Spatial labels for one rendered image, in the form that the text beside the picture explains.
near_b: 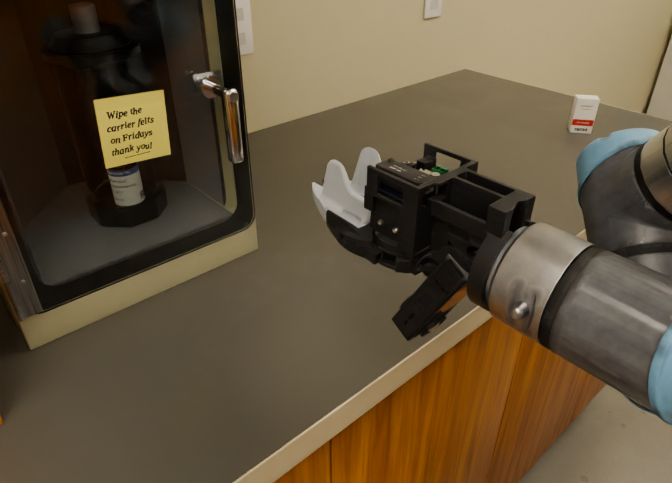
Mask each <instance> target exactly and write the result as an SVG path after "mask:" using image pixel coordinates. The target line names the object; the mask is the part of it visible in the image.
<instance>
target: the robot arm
mask: <svg viewBox="0 0 672 483"><path fill-rule="evenodd" d="M437 152H439V153H441V154H444V155H447V156H449V157H452V158H454V159H457V160H460V161H461V163H460V167H458V168H456V169H454V170H451V171H449V172H448V169H446V168H444V167H441V166H439V165H438V166H436V160H437V159H436V154H437ZM478 162H479V161H476V160H473V159H471V158H468V157H465V156H463V155H460V154H457V153H455V152H452V151H449V150H447V149H444V148H441V147H439V146H436V145H434V144H431V143H428V142H426V143H425V144H424V155H423V158H421V159H419V160H417V162H412V161H409V160H406V161H403V162H398V161H396V160H394V159H393V158H389V159H387V160H385V161H382V162H381V159H380V155H379V153H378V152H377V151H376V150H375V149H373V148H371V147H365V148H364V149H362V151H361V153H360V156H359V159H358V162H357V166H356V169H355V172H354V175H353V179H352V181H350V180H349V179H348V176H347V173H346V170H345V168H344V166H343V164H342V163H340V162H339V161H337V160H331V161H330V162H329V163H328V165H327V169H326V174H325V178H323V179H322V180H323V186H322V185H320V184H319V183H317V182H313V183H312V193H313V198H314V201H315V204H316V206H317V208H318V210H319V212H320V214H321V216H322V217H323V219H324V220H325V221H326V224H327V227H328V228H329V230H330V231H331V233H332V234H333V235H334V237H335V238H336V240H337V241H338V242H339V243H340V245H341V246H343V247H344V248H345V249H347V250H348V251H350V252H351V253H353V254H355V255H358V256H360V257H363V258H365V259H367V260H369V261H370V262H371V263H372V264H377V263H379V264H381V265H382V266H385V267H387V268H390V269H392V270H395V272H397V273H398V272H401V273H412V274H413V275H415V276H416V275H417V274H419V273H421V272H423V273H424V275H426V276H428V277H427V278H426V280H425V281H424V282H423V283H422V284H421V285H420V286H419V288H418V289H417V290H416V291H415V292H414V293H413V294H412V295H411V296H409V297H408V298H407V299H406V300H405V301H404V302H403V303H402V304H401V306H400V307H399V308H400V309H399V311H398V312H397V313H396V314H395V315H394V316H393V317H392V320H393V322H394V323H395V325H396V326H397V327H398V329H399V330H400V331H401V333H402V334H403V335H404V337H405V338H406V340H407V341H409V340H411V339H412V338H414V337H417V336H418V335H420V336H421V337H423V336H425V335H426V334H428V333H430V332H432V331H434V330H436V329H437V328H438V327H439V325H440V324H442V323H443V322H444V321H445V320H446V319H447V317H446V315H447V314H448V313H449V312H450V311H451V310H452V309H453V308H454V307H455V306H456V305H457V304H458V303H459V302H460V301H461V300H462V299H463V298H464V297H465V296H466V295H468V298H469V300H470V301H471V302H473V303H475V304H476V305H478V306H480V307H481V308H483V309H485V310H487V311H489V312H490V314H491V315H492V316H493V317H494V318H495V319H497V320H499V321H501V322H502V323H504V324H506V325H507V326H509V327H511V328H513V329H514V330H516V331H518V332H519V333H521V334H523V335H525V336H526V337H528V338H530V339H531V340H533V341H535V342H537V343H538V344H540V345H542V346H544V347H545V348H547V349H549V350H551V352H553V353H555V354H557V355H558V356H560V357H562V358H564V359H565V360H567V361H569V362H570V363H572V364H574V365H576V366H577V367H579V368H581V369H582V370H584V371H586V372H587V373H589V374H591V375H592V376H594V377H596V378H597V379H599V380H601V381H602V382H604V383H606V384H607V385H609V386H611V387H613V388H614V389H616V390H618V391H619V392H621V393H622V394H623V395H624V396H625V397H626V398H627V399H628V400H629V401H630V402H631V403H633V404H634V405H636V406H637V407H639V408H641V409H642V410H645V411H647V412H649V413H652V414H655V415H657V416H658V417H659V418H660V419H661V420H663V421H664V422H666V423H668V424H670V425H672V124H671V125H670V126H668V127H667V128H665V129H664V130H662V131H661V132H659V131H656V130H652V129H647V128H633V129H625V130H620V131H616V132H612V133H611V134H610V136H609V137H606V138H598V139H596V140H594V141H593V142H591V143H590V144H588V145H587V146H586V147H585V148H584V149H583V150H582V151H581V153H580V154H579V156H578V159H577V163H576V170H577V178H578V191H577V198H578V203H579V205H580V207H581V209H582V212H583V218H584V224H585V229H586V235H587V241H586V240H583V239H581V238H579V237H576V236H574V235H572V234H569V233H567V232H565V231H562V230H560V229H558V228H555V227H553V226H551V225H548V224H546V223H541V222H539V223H535V222H533V221H530V220H531V215H532V211H533V206H534V202H535V198H536V195H533V194H531V193H528V192H526V191H523V190H521V189H518V188H515V187H513V186H510V185H508V184H505V183H503V182H500V181H498V180H495V179H493V178H490V177H487V176H485V175H482V174H480V173H477V169H478Z"/></svg>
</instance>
